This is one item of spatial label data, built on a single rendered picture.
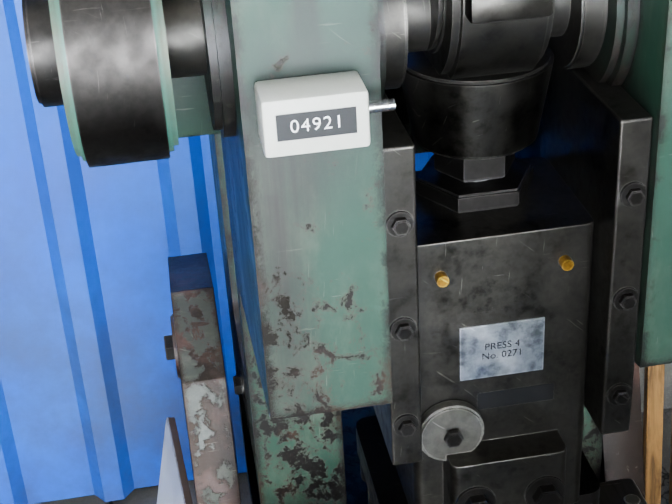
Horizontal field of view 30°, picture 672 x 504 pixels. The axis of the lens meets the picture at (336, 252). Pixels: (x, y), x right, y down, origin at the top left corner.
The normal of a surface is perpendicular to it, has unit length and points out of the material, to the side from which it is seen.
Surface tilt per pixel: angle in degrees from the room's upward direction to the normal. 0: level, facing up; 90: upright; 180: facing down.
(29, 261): 90
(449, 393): 90
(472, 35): 107
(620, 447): 73
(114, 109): 101
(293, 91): 0
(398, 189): 90
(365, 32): 90
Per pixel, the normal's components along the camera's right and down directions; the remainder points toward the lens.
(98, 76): 0.16, 0.41
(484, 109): 0.07, 0.62
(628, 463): 0.15, 0.20
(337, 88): -0.05, -0.87
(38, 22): 0.10, -0.16
